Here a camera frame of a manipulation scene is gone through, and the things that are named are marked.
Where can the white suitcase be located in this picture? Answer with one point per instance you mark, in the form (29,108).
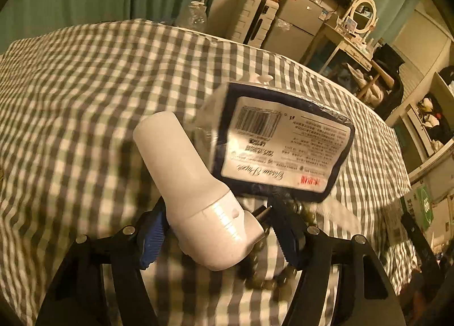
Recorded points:
(251,20)

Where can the green white carton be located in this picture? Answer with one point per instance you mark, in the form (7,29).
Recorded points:
(418,202)

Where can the white shelf unit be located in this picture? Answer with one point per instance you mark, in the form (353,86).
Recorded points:
(424,127)

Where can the white dressing table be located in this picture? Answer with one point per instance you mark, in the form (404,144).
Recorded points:
(330,49)

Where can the clear water jug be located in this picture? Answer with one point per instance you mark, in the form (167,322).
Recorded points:
(193,17)

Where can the oval vanity mirror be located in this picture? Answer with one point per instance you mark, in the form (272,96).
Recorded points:
(361,17)

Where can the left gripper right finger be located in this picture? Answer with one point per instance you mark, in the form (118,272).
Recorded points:
(365,295)

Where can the black framed labelled package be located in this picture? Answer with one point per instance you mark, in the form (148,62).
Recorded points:
(262,140)

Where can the checkered gingham bedsheet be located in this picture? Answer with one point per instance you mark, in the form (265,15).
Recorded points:
(70,101)

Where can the black clothes on chair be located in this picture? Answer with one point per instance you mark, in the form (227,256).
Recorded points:
(389,62)

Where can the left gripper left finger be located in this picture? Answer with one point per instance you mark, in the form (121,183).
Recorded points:
(77,294)

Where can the grey mini fridge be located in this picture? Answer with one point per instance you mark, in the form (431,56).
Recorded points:
(294,27)

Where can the white plastic bottle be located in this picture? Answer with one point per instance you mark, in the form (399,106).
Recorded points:
(211,226)

